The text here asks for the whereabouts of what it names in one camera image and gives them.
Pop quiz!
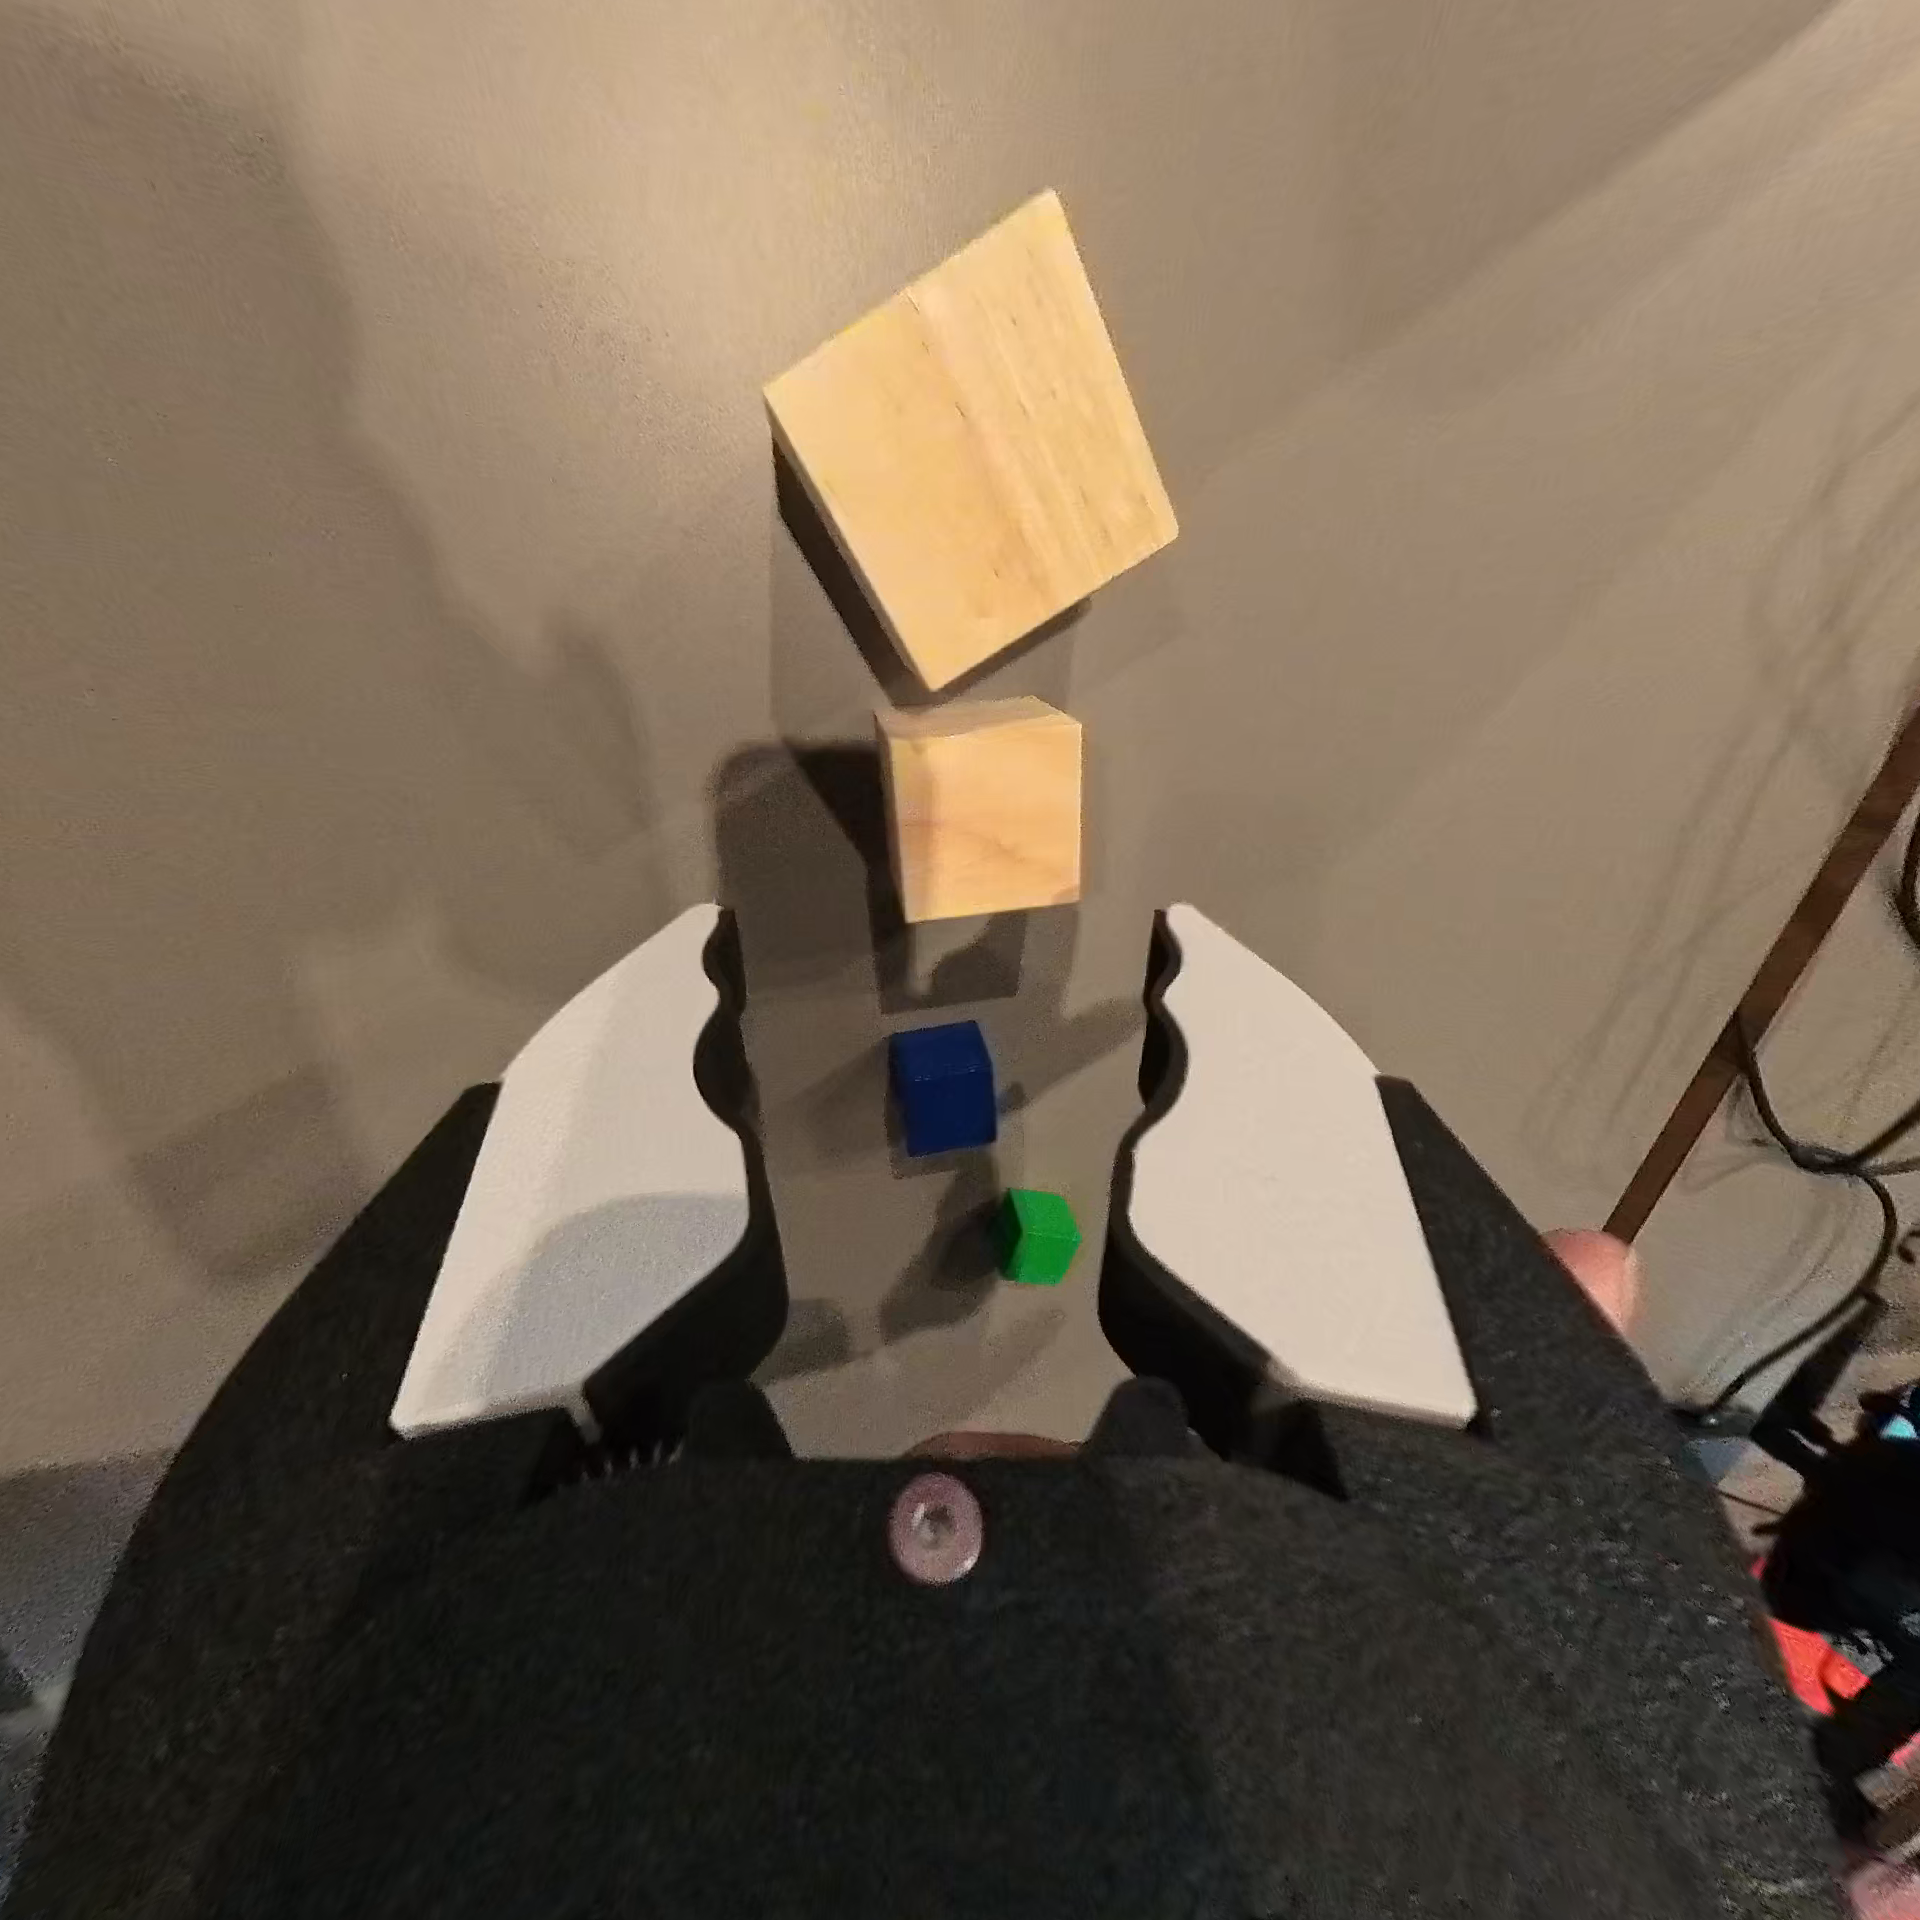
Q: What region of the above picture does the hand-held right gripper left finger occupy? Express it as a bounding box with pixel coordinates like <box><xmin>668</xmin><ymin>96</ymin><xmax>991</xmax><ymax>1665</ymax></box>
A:
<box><xmin>391</xmin><ymin>901</ymin><xmax>794</xmax><ymax>1448</ymax></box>

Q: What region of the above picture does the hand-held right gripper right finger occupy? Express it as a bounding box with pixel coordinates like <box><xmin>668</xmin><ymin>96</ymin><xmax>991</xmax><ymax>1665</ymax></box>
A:
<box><xmin>1100</xmin><ymin>901</ymin><xmax>1482</xmax><ymax>1441</ymax></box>

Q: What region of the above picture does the green cube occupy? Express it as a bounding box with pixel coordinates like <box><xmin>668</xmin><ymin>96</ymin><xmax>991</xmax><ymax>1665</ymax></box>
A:
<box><xmin>991</xmin><ymin>1189</ymin><xmax>1083</xmax><ymax>1286</ymax></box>

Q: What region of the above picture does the person's right hand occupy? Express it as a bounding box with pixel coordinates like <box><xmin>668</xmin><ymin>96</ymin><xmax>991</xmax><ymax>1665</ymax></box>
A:
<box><xmin>1543</xmin><ymin>1225</ymin><xmax>1642</xmax><ymax>1338</ymax></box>

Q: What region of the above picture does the blue cube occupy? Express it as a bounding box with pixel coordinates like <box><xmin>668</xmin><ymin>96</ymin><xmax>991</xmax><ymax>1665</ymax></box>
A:
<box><xmin>886</xmin><ymin>1018</ymin><xmax>999</xmax><ymax>1158</ymax></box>

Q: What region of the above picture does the small wooden block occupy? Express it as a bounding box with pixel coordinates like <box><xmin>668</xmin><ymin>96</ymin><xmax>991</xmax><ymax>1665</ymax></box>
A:
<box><xmin>872</xmin><ymin>696</ymin><xmax>1086</xmax><ymax>924</ymax></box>

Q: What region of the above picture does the red plastic item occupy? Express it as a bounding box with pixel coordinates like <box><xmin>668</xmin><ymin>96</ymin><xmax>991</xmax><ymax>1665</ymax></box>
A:
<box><xmin>1762</xmin><ymin>1558</ymin><xmax>1920</xmax><ymax>1788</ymax></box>

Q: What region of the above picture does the large wooden block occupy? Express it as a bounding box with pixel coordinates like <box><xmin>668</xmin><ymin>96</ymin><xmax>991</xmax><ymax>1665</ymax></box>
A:
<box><xmin>760</xmin><ymin>186</ymin><xmax>1182</xmax><ymax>694</ymax></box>

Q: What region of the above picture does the black cable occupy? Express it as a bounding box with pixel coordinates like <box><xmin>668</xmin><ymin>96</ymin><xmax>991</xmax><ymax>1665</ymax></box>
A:
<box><xmin>1726</xmin><ymin>809</ymin><xmax>1920</xmax><ymax>1441</ymax></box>

